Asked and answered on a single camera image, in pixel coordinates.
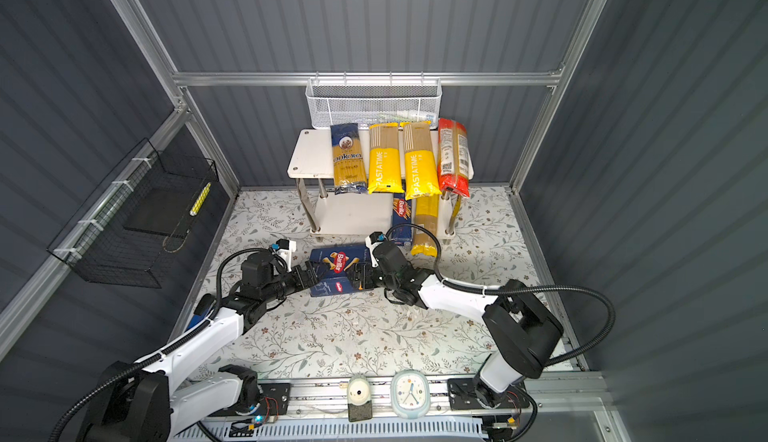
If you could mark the white wire mesh basket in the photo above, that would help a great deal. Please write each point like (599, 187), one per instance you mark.
(368, 105)

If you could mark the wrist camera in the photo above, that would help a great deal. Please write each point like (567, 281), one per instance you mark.
(284, 250)
(373, 241)

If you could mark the white tube in basket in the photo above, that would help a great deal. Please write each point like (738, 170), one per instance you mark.
(417, 116)

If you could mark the yellow spaghetti bag back side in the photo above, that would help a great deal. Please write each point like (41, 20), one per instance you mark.
(425, 215)

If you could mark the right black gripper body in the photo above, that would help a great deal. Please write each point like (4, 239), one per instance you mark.
(373, 277)

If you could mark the yellow green marker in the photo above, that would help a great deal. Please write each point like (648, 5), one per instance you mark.
(200, 200)

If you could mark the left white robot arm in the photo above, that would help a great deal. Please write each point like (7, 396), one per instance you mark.
(149, 399)

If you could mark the large blue Barilla pasta box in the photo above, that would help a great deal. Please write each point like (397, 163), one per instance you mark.
(339, 269)

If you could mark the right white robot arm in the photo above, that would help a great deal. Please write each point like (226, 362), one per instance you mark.
(524, 331)

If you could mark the white analog clock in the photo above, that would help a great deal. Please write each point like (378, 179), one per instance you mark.
(410, 394)

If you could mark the blue yellow spaghetti bag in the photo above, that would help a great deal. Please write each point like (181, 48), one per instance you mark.
(347, 157)

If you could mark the narrow blue Barilla spaghetti box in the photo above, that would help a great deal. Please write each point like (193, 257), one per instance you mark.
(401, 218)

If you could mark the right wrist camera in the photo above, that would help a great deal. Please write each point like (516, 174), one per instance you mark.
(373, 241)

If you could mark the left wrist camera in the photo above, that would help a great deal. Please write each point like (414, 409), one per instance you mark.
(284, 250)

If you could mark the blue stapler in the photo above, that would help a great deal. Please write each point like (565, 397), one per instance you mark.
(203, 308)

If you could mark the black wire basket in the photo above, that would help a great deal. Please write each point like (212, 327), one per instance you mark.
(133, 233)

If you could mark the yellow Pastatime spaghetti bag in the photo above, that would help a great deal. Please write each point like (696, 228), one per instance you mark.
(420, 167)
(384, 159)

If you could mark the red spaghetti bag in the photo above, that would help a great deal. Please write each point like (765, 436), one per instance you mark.
(454, 158)

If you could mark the white two-tier shelf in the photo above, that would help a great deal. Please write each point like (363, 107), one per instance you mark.
(329, 214)

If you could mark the round white timer device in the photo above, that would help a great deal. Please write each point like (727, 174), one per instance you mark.
(359, 399)

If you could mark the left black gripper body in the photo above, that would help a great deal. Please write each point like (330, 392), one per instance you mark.
(276, 292)

